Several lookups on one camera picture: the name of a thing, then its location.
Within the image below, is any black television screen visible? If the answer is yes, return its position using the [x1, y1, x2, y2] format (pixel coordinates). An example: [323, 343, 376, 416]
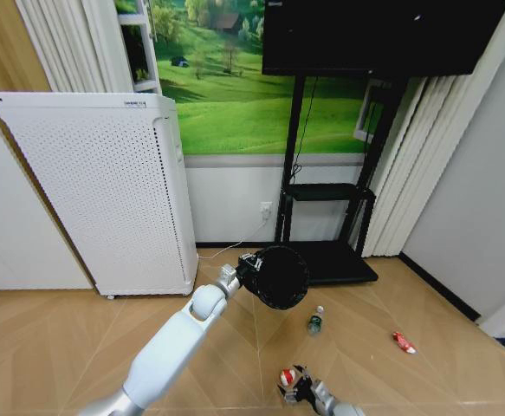
[261, 0, 505, 79]

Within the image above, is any white power cable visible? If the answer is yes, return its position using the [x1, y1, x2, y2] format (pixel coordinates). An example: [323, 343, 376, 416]
[197, 218, 267, 262]

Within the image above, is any green landscape wall mural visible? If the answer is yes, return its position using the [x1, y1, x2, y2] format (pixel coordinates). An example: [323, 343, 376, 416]
[115, 0, 409, 156]

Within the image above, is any red snack wrapper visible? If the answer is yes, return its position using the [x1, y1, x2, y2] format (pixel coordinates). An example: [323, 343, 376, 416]
[392, 330, 418, 355]

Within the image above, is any white pleated curtain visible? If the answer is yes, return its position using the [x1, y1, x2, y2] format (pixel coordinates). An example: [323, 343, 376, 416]
[15, 0, 137, 94]
[361, 0, 505, 259]

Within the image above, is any black television cable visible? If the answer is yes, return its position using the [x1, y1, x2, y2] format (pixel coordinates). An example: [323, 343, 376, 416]
[289, 76, 319, 179]

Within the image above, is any white perforated air purifier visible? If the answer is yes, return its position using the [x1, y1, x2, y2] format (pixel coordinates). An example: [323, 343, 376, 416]
[0, 90, 199, 300]

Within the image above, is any black round trash bin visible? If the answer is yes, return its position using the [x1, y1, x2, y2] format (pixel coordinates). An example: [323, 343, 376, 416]
[246, 244, 310, 310]

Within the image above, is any green plastic bottle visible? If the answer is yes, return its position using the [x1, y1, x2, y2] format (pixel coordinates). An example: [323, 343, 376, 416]
[306, 305, 326, 337]

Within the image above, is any black television stand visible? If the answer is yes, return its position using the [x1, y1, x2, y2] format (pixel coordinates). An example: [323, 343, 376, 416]
[273, 75, 381, 286]

